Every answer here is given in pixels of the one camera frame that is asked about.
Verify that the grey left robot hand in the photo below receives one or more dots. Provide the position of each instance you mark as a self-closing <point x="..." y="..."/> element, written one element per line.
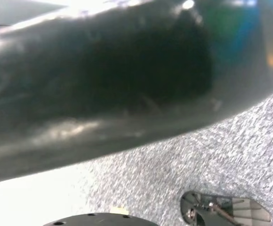
<point x="127" y="78"/>

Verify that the black round plate with holes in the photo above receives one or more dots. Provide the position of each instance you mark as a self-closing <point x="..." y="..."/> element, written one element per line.
<point x="99" y="221"/>

